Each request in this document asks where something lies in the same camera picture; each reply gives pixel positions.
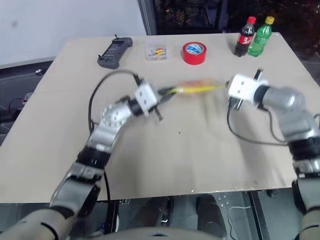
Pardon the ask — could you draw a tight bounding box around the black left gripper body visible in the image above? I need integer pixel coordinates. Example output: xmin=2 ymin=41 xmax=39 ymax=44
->
xmin=149 ymin=87 xmax=168 ymax=122

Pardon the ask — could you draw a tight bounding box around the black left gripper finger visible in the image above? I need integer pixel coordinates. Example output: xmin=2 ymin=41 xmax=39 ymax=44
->
xmin=160 ymin=93 xmax=176 ymax=104
xmin=159 ymin=85 xmax=179 ymax=94

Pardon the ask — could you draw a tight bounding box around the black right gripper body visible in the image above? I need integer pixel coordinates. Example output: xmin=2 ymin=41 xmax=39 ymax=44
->
xmin=227 ymin=96 xmax=245 ymax=112

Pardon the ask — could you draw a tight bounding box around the clear yellow-zip plastic bag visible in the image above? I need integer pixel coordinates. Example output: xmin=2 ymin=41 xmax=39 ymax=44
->
xmin=171 ymin=77 xmax=229 ymax=98

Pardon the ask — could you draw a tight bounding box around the clear box of small parts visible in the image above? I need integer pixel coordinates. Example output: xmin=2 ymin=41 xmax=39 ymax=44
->
xmin=144 ymin=40 xmax=168 ymax=61

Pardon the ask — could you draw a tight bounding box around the red tape roll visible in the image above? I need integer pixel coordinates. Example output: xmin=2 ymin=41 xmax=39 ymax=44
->
xmin=181 ymin=41 xmax=208 ymax=66

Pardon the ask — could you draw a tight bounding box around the red-capped cola bottle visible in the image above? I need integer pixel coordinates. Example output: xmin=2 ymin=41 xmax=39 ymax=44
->
xmin=233 ymin=16 xmax=257 ymax=58

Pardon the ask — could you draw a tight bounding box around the yellow-capped green soda bottle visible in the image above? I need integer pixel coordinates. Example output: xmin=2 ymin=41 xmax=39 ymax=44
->
xmin=247 ymin=16 xmax=276 ymax=58

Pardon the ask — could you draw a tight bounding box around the grey handheld remote controller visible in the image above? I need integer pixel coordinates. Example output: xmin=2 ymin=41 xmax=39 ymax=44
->
xmin=96 ymin=34 xmax=134 ymax=69

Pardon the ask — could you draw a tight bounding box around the grey window pillar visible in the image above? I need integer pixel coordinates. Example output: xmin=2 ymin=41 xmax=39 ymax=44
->
xmin=137 ymin=0 xmax=158 ymax=36

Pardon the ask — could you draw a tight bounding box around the black table leg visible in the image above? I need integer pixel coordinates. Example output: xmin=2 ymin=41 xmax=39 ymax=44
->
xmin=248 ymin=190 xmax=266 ymax=240

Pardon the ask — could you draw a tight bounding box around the grey orange floor device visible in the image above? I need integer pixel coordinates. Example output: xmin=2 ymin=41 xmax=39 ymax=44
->
xmin=21 ymin=92 xmax=35 ymax=104

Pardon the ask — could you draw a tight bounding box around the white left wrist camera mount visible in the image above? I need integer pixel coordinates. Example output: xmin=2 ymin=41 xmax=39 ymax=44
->
xmin=133 ymin=82 xmax=161 ymax=118

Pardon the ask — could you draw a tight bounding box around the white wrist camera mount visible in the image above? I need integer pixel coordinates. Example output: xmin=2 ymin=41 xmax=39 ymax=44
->
xmin=133 ymin=82 xmax=161 ymax=118
xmin=227 ymin=73 xmax=270 ymax=104

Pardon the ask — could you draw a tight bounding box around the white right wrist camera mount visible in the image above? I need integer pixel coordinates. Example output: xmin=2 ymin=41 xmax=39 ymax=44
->
xmin=227 ymin=73 xmax=270 ymax=104

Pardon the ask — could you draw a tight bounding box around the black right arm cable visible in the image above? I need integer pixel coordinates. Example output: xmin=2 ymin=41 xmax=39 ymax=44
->
xmin=226 ymin=98 xmax=291 ymax=147

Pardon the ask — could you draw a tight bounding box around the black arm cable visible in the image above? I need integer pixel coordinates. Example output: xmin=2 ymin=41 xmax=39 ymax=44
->
xmin=226 ymin=98 xmax=291 ymax=147
xmin=87 ymin=70 xmax=141 ymax=131

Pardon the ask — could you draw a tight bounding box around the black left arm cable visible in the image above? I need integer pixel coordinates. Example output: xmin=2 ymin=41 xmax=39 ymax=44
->
xmin=87 ymin=70 xmax=141 ymax=131

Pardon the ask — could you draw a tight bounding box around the white floor cable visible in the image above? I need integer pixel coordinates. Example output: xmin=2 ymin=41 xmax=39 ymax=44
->
xmin=228 ymin=205 xmax=251 ymax=240

